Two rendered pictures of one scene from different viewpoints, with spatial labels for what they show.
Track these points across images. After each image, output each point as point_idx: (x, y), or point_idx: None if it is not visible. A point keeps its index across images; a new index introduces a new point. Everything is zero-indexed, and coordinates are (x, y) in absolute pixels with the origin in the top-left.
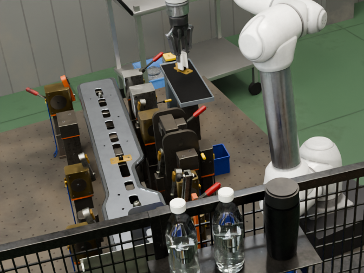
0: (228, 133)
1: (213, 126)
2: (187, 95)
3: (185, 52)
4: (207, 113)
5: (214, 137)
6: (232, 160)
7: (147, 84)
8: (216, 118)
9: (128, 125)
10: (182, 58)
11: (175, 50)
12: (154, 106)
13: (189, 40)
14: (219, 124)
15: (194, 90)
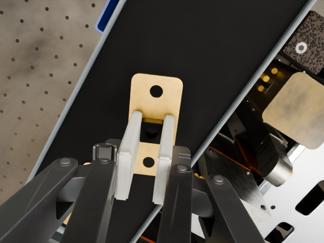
0: (36, 76)
1: (42, 114)
2: (244, 9)
3: (116, 165)
4: (21, 150)
5: (64, 90)
6: (93, 10)
7: (197, 224)
8: (20, 126)
9: (296, 159)
10: (159, 145)
11: (229, 206)
12: (212, 158)
13: (33, 206)
14: (28, 110)
15: (190, 14)
